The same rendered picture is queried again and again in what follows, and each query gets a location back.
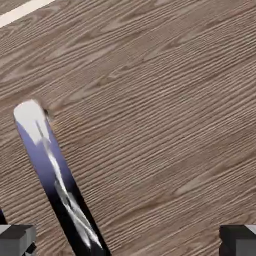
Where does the wooden cabinet door front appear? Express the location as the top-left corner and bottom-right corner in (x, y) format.
(0, 0), (256, 256)

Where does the curved shiny metal handle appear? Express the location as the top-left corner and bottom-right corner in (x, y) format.
(13, 99), (112, 256)

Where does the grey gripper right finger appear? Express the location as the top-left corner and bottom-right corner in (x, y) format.
(218, 224), (256, 256)

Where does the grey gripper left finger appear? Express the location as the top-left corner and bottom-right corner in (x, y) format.
(0, 223), (38, 256)

